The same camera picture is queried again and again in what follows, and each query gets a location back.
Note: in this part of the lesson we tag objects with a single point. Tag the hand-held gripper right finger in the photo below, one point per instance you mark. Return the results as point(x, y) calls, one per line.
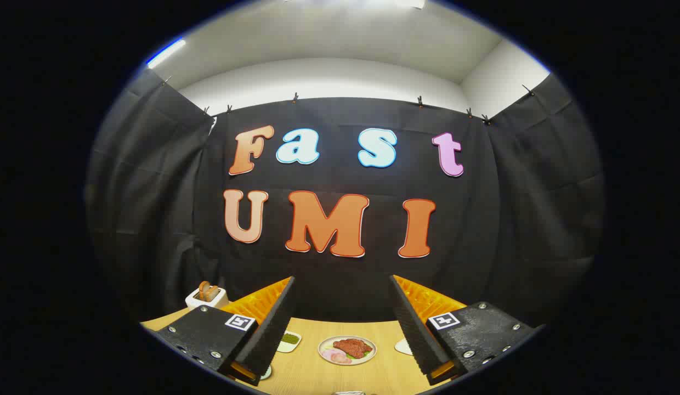
point(414, 329)

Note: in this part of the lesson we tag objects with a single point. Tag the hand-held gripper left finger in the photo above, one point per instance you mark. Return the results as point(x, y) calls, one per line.
point(274, 329)

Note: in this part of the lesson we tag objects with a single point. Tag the white divided dish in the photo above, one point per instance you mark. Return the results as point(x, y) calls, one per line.
point(289, 343)

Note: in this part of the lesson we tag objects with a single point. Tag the small white saucer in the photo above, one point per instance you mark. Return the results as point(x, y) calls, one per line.
point(403, 346)

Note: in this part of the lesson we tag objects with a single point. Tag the light blue plate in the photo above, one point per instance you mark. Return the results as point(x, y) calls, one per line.
point(266, 373)

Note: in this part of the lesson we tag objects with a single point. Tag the white round meat plate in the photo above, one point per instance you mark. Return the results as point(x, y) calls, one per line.
point(367, 355)

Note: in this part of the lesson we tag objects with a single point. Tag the green lettuce leaf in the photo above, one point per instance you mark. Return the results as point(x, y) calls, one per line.
point(365, 354)

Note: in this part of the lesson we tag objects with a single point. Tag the brown grilled steak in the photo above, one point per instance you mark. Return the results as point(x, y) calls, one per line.
point(352, 347)

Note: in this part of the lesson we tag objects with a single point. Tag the pink ham slices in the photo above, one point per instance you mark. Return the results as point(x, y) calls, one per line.
point(335, 356)

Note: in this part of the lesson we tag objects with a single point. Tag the toasted bread slices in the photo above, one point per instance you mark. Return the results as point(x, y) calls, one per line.
point(208, 292)

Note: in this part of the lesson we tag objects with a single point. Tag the white toaster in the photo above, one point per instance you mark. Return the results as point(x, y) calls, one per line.
point(193, 300)

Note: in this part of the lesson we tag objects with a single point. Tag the row of black cloth clips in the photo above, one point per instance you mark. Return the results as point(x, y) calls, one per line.
point(295, 99)

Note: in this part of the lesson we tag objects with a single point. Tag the ceiling light strip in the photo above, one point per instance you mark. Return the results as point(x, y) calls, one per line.
point(165, 54)

